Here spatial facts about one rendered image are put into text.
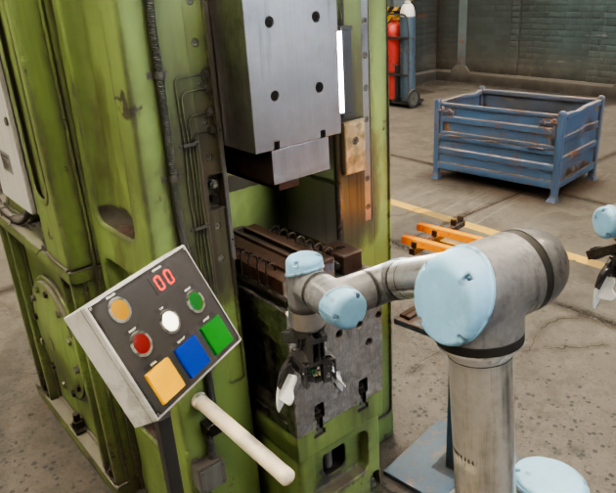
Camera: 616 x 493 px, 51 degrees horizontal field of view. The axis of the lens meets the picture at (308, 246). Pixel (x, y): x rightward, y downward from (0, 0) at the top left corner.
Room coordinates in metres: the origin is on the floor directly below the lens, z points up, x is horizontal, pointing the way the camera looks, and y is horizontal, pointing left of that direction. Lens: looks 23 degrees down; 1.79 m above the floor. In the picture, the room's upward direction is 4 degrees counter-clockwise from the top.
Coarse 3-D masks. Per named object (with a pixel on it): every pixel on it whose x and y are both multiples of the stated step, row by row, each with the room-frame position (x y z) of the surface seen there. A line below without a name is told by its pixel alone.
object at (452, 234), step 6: (420, 222) 2.05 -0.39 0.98; (420, 228) 2.02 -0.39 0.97; (426, 228) 2.00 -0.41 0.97; (432, 228) 1.99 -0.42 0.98; (438, 228) 1.98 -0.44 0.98; (444, 228) 1.98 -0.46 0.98; (438, 234) 1.97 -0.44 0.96; (444, 234) 1.95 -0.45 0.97; (450, 234) 1.94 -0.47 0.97; (456, 234) 1.92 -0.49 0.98; (462, 234) 1.92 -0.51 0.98; (468, 234) 1.92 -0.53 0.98; (456, 240) 1.92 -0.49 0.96; (462, 240) 1.91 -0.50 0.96; (468, 240) 1.89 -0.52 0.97; (474, 240) 1.88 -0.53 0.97
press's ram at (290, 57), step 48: (240, 0) 1.62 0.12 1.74; (288, 0) 1.70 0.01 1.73; (240, 48) 1.64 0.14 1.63; (288, 48) 1.70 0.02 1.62; (336, 48) 1.80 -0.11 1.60; (240, 96) 1.66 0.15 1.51; (288, 96) 1.69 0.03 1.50; (336, 96) 1.79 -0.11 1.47; (240, 144) 1.67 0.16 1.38; (288, 144) 1.69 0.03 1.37
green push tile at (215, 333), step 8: (216, 320) 1.35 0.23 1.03; (200, 328) 1.31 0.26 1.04; (208, 328) 1.32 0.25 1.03; (216, 328) 1.34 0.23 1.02; (224, 328) 1.35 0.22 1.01; (208, 336) 1.30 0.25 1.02; (216, 336) 1.32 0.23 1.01; (224, 336) 1.34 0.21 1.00; (232, 336) 1.35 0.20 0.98; (208, 344) 1.30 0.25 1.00; (216, 344) 1.30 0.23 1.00; (224, 344) 1.32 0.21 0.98; (216, 352) 1.29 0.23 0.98
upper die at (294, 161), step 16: (304, 144) 1.72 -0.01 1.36; (320, 144) 1.75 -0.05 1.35; (240, 160) 1.77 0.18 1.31; (256, 160) 1.71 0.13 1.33; (272, 160) 1.65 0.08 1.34; (288, 160) 1.68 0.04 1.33; (304, 160) 1.72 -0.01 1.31; (320, 160) 1.75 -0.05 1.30; (256, 176) 1.71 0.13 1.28; (272, 176) 1.65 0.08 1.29; (288, 176) 1.68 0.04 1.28
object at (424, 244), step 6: (402, 240) 1.93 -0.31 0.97; (408, 240) 1.91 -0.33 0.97; (414, 240) 1.90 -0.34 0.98; (420, 240) 1.89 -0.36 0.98; (426, 240) 1.89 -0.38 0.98; (420, 246) 1.88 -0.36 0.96; (426, 246) 1.86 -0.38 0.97; (432, 246) 1.85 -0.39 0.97; (438, 246) 1.83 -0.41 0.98; (444, 246) 1.83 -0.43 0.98; (450, 246) 1.82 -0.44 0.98
